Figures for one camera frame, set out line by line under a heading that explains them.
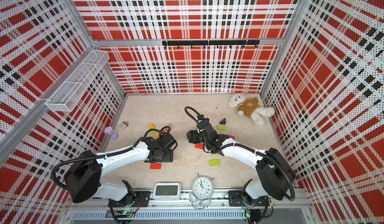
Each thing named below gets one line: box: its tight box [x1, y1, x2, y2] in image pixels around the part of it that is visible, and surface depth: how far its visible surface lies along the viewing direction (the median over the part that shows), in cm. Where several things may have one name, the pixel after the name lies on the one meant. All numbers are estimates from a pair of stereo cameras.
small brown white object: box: [119, 121, 129, 130], surface depth 103 cm
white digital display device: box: [153, 182, 181, 201], surface depth 75 cm
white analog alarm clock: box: [189, 173, 215, 210], surface depth 74 cm
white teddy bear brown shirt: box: [228, 93, 275, 127], surface depth 104 cm
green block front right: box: [208, 159, 221, 167], surface depth 88 cm
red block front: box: [150, 163, 162, 170], surface depth 86 cm
